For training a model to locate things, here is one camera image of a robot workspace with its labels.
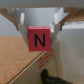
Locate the pink block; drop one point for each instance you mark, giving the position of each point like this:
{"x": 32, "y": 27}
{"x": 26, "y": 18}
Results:
{"x": 40, "y": 39}

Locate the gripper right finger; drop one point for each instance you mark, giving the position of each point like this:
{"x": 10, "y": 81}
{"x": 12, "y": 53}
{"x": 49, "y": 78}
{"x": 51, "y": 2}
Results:
{"x": 57, "y": 24}

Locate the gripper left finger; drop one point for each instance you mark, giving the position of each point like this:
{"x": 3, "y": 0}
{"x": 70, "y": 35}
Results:
{"x": 22, "y": 25}

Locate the wooden drawer box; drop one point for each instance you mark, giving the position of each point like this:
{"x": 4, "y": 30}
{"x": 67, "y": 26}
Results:
{"x": 16, "y": 53}

